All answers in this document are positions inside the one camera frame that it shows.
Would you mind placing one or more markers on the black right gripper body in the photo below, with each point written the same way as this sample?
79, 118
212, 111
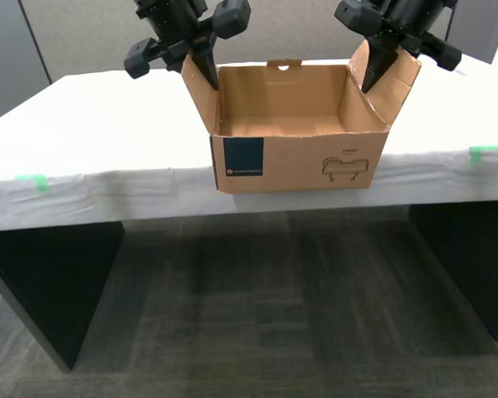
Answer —
398, 35

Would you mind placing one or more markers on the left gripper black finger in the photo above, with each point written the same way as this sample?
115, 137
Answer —
207, 72

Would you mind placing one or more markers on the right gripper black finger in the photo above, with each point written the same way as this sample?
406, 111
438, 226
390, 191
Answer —
377, 68

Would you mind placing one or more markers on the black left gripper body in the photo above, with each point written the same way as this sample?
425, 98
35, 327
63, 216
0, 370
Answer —
182, 39

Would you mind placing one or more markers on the brown cardboard box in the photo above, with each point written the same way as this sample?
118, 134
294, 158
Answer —
299, 161

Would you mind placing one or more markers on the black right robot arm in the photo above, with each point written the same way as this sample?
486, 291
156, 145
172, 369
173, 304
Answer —
419, 12

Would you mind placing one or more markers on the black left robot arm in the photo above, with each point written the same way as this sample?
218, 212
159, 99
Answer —
170, 8

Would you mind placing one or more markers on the small dark table object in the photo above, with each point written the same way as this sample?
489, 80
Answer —
461, 72

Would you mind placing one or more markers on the dark grey partition panel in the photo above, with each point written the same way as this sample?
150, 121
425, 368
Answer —
481, 25

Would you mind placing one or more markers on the grey fabric cubicle partition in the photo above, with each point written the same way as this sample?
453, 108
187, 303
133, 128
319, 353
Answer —
294, 29

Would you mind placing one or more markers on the white plastic table cover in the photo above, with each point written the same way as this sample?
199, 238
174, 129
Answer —
108, 137

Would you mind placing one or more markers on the green edge tape strip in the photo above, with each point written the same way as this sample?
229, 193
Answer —
39, 182
479, 151

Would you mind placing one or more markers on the black table leg panel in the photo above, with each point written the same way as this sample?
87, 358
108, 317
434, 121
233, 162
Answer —
58, 282
473, 257

